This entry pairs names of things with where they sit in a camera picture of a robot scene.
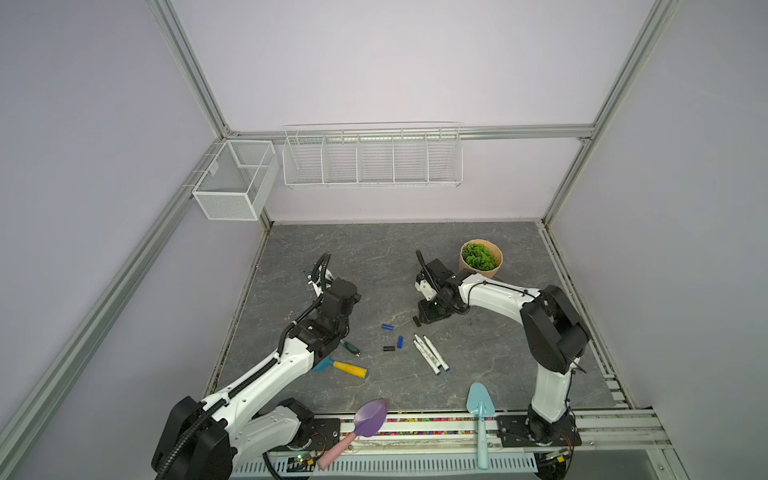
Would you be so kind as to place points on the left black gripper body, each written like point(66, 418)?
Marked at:
point(343, 329)

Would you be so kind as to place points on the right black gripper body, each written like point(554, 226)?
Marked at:
point(437, 295)

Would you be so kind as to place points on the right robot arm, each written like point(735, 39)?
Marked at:
point(556, 335)

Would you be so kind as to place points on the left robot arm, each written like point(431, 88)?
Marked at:
point(210, 438)

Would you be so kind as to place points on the potted green plant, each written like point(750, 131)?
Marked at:
point(481, 256)

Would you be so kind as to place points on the light blue garden trowel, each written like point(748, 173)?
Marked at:
point(480, 404)

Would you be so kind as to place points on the white mesh box basket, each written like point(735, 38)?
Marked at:
point(237, 181)

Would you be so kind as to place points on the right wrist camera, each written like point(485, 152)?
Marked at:
point(424, 287)

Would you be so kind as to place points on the green handled ratchet screwdriver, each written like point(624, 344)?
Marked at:
point(351, 348)

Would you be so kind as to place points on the blue garden fork yellow handle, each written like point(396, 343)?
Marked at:
point(350, 369)

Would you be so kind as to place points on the purple garden trowel pink handle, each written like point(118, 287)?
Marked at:
point(367, 421)

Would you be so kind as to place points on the white wire basket rack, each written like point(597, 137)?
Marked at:
point(386, 154)

